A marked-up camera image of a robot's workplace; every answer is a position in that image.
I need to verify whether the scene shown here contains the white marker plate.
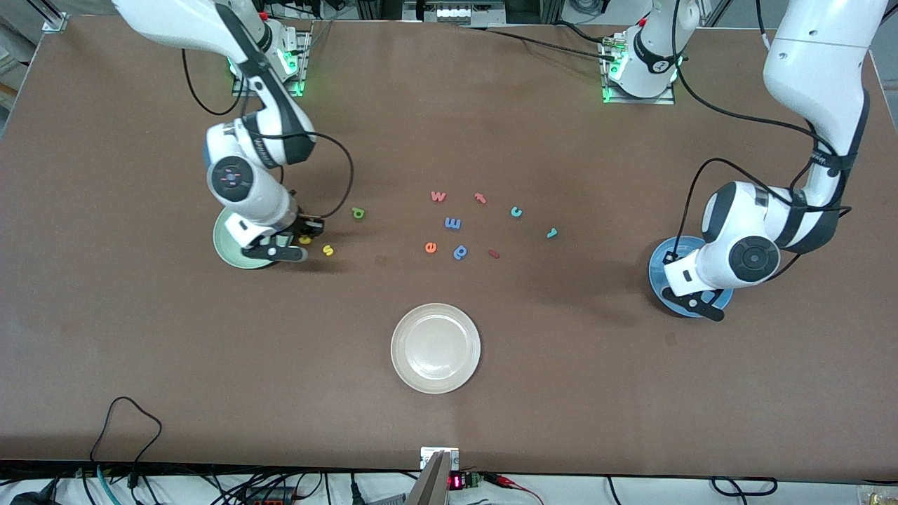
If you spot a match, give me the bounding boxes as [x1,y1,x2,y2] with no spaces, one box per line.
[420,447,460,470]

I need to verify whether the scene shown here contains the black coiled cable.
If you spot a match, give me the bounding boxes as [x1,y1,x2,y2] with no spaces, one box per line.
[711,476,779,497]

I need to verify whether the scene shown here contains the black cable to arm base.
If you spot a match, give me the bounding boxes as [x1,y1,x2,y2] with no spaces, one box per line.
[460,25,622,64]

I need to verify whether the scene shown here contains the red and black clip wires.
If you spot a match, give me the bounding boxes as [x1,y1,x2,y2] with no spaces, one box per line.
[483,473,545,505]

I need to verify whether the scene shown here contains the grey metal camera bar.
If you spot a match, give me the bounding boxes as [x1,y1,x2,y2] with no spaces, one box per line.
[406,451,452,505]

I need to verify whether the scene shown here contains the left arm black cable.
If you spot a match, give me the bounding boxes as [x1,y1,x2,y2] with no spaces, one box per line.
[672,0,854,264]

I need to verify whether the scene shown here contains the thin black looped cable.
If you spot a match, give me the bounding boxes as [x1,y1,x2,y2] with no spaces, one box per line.
[89,396,163,486]

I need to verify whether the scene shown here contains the red connector block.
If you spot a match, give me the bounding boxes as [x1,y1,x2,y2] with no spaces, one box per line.
[244,487,297,505]

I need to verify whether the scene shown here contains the blue plate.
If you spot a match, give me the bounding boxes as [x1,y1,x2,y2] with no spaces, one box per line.
[648,236,735,318]

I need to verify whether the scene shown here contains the silver device with lights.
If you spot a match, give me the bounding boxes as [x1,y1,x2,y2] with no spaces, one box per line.
[403,0,507,26]

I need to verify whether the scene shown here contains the pale green plate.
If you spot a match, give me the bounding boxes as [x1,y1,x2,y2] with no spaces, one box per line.
[213,208,281,270]

